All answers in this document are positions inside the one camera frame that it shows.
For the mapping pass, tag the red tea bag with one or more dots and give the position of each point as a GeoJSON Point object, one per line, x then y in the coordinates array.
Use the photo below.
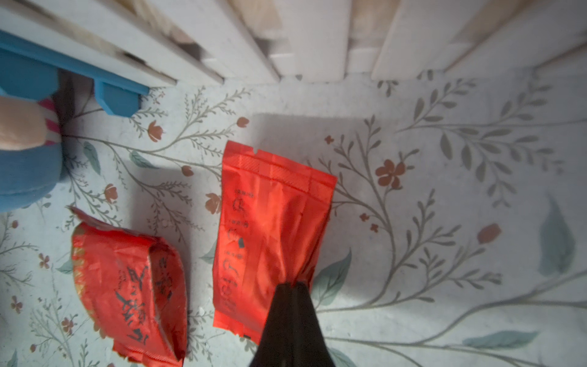
{"type": "Point", "coordinates": [134, 289]}
{"type": "Point", "coordinates": [273, 219]}

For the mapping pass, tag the blue white toy crib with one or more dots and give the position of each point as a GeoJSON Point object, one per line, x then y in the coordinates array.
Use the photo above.
{"type": "Point", "coordinates": [130, 47]}

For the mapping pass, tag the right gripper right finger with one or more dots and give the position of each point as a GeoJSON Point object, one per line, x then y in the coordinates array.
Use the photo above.
{"type": "Point", "coordinates": [309, 348]}

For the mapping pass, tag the plush doll blue pants outside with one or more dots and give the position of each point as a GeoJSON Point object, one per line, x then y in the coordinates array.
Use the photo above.
{"type": "Point", "coordinates": [31, 151]}

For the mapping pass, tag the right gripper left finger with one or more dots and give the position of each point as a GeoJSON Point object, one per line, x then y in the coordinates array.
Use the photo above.
{"type": "Point", "coordinates": [275, 345]}

